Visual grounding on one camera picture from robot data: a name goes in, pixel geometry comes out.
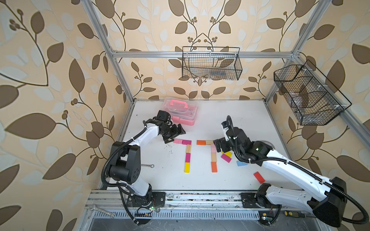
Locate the right wire basket black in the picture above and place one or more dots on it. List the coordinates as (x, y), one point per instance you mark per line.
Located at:
(314, 98)

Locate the orange block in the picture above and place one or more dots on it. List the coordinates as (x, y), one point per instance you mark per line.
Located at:
(201, 142)

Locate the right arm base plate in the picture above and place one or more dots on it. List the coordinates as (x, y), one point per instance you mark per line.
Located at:
(251, 200)

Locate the magenta block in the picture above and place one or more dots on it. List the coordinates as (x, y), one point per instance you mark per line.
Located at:
(226, 158)
(186, 142)
(188, 157)

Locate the small silver wrench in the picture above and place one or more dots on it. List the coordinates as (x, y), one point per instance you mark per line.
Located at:
(148, 165)

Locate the white tape roll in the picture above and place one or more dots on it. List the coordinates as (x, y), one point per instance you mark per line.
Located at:
(267, 142)

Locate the wire basket black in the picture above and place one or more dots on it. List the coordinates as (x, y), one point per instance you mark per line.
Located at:
(211, 62)
(314, 98)

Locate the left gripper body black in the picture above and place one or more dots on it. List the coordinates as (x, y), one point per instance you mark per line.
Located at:
(171, 132)

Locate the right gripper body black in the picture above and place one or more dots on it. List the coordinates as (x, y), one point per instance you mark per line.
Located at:
(225, 146)

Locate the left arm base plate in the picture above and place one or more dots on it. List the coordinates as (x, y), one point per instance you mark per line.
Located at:
(152, 199)

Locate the large silver wrench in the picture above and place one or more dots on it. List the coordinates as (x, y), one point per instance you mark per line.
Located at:
(103, 211)

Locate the red block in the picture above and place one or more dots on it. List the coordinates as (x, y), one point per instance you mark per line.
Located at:
(259, 177)

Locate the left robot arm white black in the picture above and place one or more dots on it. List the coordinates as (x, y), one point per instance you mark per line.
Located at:
(123, 167)

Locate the light pink block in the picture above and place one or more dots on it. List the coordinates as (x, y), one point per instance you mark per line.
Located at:
(178, 141)
(213, 149)

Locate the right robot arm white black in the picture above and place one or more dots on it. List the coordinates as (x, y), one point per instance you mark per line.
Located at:
(325, 198)

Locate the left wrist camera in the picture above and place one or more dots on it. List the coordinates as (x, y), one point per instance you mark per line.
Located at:
(163, 116)

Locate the back wire basket black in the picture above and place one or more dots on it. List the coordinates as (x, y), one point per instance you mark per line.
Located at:
(211, 62)

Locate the blue block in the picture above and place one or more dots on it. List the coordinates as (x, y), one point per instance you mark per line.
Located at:
(239, 163)

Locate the pink plastic toolbox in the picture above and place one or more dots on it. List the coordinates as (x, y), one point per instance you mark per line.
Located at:
(181, 111)

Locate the yellow black screwdriver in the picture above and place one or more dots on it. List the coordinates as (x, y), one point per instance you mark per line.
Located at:
(296, 214)

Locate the red-orange block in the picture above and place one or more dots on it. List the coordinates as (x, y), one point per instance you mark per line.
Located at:
(214, 167)

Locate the yellow block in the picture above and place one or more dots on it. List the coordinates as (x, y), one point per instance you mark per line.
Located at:
(187, 167)
(228, 154)

